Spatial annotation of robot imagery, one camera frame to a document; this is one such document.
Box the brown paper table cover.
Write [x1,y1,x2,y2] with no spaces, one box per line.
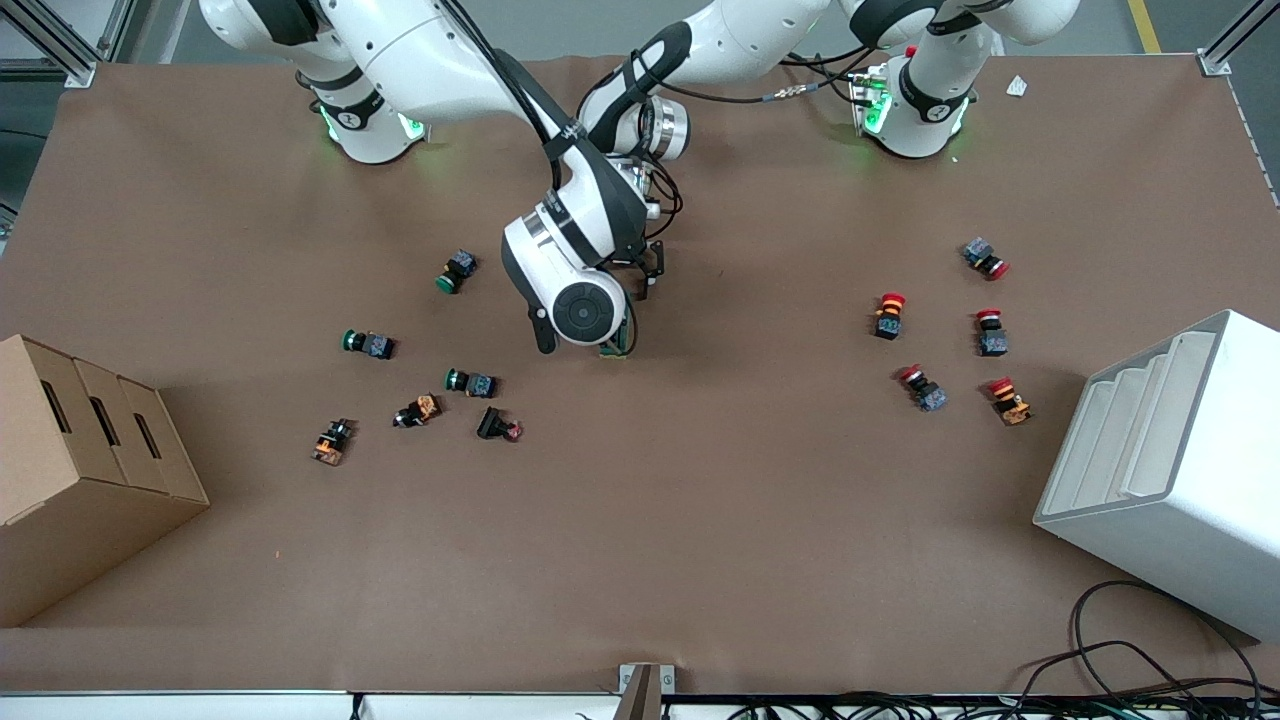
[0,50,1280,696]

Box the red button orange clear block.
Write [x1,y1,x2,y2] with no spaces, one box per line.
[987,376,1033,427]

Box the brown cardboard box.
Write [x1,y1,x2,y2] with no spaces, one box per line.
[0,333,211,629]

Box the white slotted plastic bin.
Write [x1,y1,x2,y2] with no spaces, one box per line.
[1033,308,1280,643]

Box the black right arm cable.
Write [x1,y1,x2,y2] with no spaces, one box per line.
[440,0,586,191]

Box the black base cable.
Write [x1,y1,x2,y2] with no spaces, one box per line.
[780,45,873,83]

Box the metal edge bracket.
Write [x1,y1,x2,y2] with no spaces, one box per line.
[612,662,677,720]

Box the white table edge rail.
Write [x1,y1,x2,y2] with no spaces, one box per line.
[0,688,1280,720]

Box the black cable bundle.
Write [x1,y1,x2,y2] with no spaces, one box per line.
[725,690,1280,720]

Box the black looped cable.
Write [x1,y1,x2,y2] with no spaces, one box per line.
[1015,580,1263,701]

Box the aluminium frame profile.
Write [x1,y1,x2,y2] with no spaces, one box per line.
[0,0,139,89]
[1197,0,1280,78]

